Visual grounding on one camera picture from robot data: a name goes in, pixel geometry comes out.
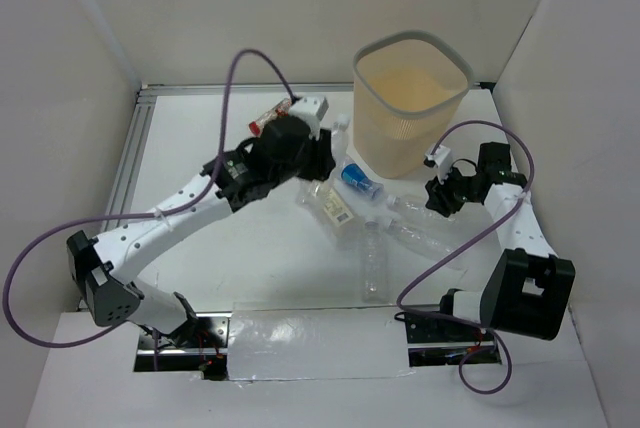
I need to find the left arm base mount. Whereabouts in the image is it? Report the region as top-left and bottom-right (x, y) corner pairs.
(133, 312), (232, 381)

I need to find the white label clear bottle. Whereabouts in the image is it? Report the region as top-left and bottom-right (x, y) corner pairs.
(296, 181), (362, 249)

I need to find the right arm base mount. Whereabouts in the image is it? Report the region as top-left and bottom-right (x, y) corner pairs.
(394, 311), (501, 368)

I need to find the blue label plastic bottle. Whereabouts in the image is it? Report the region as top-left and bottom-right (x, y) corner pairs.
(339, 157), (384, 202)

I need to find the clear bottle white cap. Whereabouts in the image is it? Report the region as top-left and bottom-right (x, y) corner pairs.
(327, 114), (351, 186)

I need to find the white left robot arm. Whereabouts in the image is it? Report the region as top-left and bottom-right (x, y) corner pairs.
(66, 116), (335, 347)

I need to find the clear upright-lying bottle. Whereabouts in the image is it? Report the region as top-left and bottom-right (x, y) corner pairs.
(358, 217), (389, 304)

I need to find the clear crushed plastic bottle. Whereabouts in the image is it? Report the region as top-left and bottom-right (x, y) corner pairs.
(381, 217), (456, 261)

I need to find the beige ribbed plastic bin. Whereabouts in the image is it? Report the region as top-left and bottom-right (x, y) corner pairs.
(352, 30), (474, 179)

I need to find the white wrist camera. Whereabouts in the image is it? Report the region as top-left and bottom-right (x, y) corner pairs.
(288, 96), (329, 133)
(424, 145), (453, 182)

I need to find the red cap small bottle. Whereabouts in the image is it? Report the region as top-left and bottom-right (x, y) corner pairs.
(248, 98), (292, 136)

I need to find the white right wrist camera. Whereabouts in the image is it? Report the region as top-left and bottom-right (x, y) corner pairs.
(424, 145), (453, 182)

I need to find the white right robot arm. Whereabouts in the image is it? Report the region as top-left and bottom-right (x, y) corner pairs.
(425, 142), (575, 340)

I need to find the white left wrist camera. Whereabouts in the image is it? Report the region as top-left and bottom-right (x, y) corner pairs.
(288, 96), (329, 133)

